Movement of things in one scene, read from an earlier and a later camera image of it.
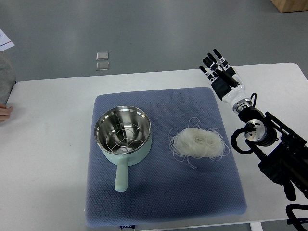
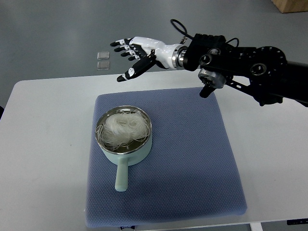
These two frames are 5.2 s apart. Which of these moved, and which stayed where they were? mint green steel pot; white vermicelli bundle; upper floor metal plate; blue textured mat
Moved: white vermicelli bundle
Stayed: upper floor metal plate; blue textured mat; mint green steel pot
